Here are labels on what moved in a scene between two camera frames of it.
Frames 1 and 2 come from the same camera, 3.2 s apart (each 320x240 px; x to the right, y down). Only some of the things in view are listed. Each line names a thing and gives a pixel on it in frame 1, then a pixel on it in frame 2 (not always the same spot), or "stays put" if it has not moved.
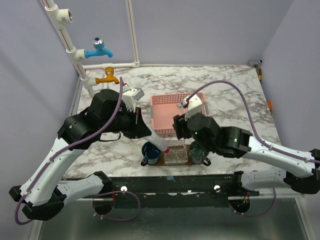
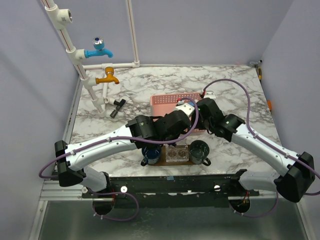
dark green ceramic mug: (198, 155) stays put
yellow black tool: (260, 73) stays put
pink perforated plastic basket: (164, 107) stays put
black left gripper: (138, 128) -> (177, 137)
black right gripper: (179, 123) -> (198, 124)
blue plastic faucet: (98, 44) stays put
